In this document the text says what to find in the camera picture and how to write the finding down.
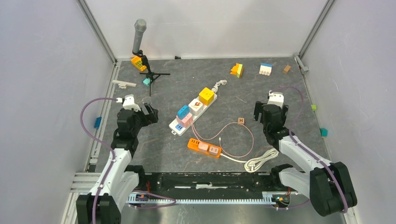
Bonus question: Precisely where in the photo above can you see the white cube socket adapter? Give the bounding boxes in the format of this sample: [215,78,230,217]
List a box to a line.
[188,98,204,116]

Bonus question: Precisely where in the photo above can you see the white blue toy block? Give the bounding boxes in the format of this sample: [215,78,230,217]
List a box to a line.
[259,63,272,76]

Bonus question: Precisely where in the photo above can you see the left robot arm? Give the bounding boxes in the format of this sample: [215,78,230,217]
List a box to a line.
[76,103,158,224]

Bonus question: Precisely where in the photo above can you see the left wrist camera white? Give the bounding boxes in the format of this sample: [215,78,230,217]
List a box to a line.
[116,94,141,112]

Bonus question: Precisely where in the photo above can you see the orange power strip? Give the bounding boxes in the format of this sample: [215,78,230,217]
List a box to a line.
[187,138,222,158]

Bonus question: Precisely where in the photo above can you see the blue socket adapter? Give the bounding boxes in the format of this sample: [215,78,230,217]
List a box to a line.
[177,105,190,119]

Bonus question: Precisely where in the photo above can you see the white coiled orange-strip cable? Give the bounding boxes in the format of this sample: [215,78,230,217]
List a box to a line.
[220,148,280,173]

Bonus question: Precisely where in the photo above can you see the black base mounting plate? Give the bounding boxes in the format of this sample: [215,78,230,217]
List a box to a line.
[136,172,291,200]

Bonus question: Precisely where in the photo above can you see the white multicolour power strip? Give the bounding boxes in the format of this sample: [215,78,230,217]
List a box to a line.
[169,94,218,136]

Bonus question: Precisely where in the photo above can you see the orange green toy blocks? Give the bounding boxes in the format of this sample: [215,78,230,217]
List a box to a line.
[230,63,243,78]

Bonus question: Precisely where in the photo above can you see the dusty pink usb adapter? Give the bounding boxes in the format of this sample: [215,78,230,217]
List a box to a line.
[208,146,219,156]

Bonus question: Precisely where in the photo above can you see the blue clip left rail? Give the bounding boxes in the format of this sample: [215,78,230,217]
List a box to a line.
[94,117,102,130]

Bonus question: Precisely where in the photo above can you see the teal clip right rail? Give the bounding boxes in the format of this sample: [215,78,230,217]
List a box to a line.
[319,127,328,138]

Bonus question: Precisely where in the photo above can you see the large pink cube adapter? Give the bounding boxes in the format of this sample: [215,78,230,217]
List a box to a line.
[176,113,193,128]

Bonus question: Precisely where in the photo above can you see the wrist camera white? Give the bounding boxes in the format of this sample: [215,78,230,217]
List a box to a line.
[116,94,141,112]
[267,91,284,108]

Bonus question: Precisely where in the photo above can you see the grey microphone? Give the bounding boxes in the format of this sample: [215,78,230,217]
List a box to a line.
[132,19,147,56]

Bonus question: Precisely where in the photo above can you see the small pink charger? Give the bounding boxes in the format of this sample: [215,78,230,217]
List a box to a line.
[198,142,209,153]

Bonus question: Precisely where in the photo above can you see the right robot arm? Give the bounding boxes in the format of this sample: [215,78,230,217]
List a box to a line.
[254,101,358,217]

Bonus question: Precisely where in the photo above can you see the white flat plastic piece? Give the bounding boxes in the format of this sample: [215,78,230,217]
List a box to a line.
[112,80,136,89]

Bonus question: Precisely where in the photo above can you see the thin pink usb cable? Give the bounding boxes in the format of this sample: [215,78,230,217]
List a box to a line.
[190,121,255,159]

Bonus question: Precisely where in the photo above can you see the brown wooden block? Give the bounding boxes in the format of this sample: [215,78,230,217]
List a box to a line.
[283,65,291,74]

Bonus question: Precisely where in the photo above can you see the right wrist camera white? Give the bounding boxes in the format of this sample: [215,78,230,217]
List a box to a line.
[267,91,284,108]

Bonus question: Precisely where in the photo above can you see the white power strip cord plug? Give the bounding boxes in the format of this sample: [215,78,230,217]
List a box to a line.
[211,80,227,94]

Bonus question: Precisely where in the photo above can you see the yellow cube socket adapter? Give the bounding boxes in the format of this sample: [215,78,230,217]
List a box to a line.
[198,87,215,106]

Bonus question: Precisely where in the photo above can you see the wooden letter cube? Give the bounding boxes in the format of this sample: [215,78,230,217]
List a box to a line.
[237,117,245,125]

